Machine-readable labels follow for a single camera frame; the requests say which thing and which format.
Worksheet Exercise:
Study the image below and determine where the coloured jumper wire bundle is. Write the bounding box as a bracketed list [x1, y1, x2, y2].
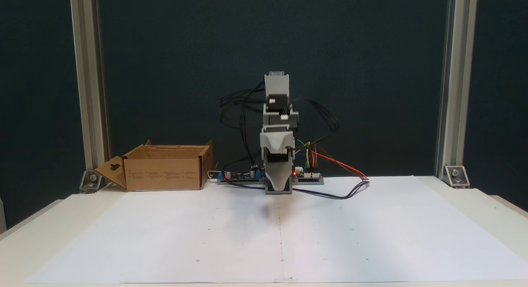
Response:
[296, 140, 321, 173]

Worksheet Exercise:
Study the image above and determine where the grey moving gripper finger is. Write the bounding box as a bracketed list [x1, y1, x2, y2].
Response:
[264, 160, 294, 192]

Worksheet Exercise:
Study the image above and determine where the black forearm servo cable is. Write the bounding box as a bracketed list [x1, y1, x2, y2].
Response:
[219, 82, 267, 170]

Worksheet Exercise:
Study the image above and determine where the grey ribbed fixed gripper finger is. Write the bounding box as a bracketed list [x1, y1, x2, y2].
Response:
[260, 132, 295, 156]

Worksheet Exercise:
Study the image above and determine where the aluminium frame post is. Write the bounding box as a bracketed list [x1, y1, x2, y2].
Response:
[436, 0, 479, 176]
[69, 0, 111, 184]

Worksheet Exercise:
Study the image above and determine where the black gripper servo cable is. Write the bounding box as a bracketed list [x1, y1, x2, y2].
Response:
[289, 96, 340, 146]

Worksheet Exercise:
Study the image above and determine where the white paper sheet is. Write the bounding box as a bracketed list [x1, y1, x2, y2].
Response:
[26, 182, 283, 285]
[280, 176, 528, 282]

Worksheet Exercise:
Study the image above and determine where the blue circuit board red LED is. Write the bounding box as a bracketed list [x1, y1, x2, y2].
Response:
[218, 169, 267, 185]

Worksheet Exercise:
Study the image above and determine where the brown cardboard box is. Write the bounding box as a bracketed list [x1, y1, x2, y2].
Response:
[95, 140, 214, 192]

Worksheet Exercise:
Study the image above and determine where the red orange wire bundle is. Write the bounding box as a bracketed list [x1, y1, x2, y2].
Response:
[311, 149, 369, 181]

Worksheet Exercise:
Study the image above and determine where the metal corner bracket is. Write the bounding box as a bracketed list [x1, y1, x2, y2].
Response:
[443, 165, 471, 189]
[79, 169, 103, 194]

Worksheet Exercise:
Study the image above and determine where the circuit board with jumper wires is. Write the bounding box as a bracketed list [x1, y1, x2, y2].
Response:
[291, 166, 325, 185]

